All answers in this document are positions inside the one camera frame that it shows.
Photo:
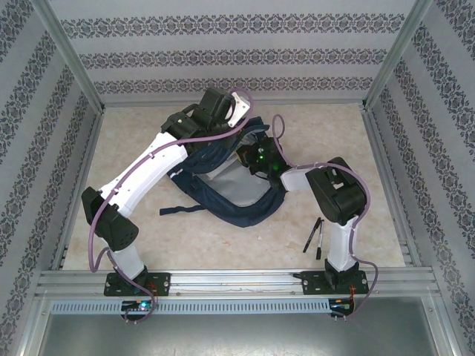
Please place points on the navy blue backpack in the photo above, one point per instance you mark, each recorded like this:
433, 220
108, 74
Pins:
230, 193

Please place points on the thin black pen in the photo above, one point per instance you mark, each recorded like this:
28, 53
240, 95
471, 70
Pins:
311, 237

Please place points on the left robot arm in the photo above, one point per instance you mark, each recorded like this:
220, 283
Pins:
111, 230

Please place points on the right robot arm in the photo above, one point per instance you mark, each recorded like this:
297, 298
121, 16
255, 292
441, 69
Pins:
337, 193

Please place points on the black marker white label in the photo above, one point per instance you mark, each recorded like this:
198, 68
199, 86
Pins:
320, 241

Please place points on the grey sheet metal panel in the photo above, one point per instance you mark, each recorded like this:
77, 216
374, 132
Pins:
237, 337

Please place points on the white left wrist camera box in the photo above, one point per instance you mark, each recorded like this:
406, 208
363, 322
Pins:
240, 107

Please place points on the aluminium back rail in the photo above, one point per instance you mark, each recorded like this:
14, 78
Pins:
334, 102

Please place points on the aluminium mounting rail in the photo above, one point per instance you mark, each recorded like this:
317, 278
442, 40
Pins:
237, 282

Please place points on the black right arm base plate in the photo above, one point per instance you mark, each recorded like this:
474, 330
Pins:
315, 283

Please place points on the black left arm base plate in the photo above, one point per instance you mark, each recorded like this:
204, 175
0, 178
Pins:
159, 283

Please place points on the aluminium frame post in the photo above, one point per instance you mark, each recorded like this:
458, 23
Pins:
401, 48
67, 48

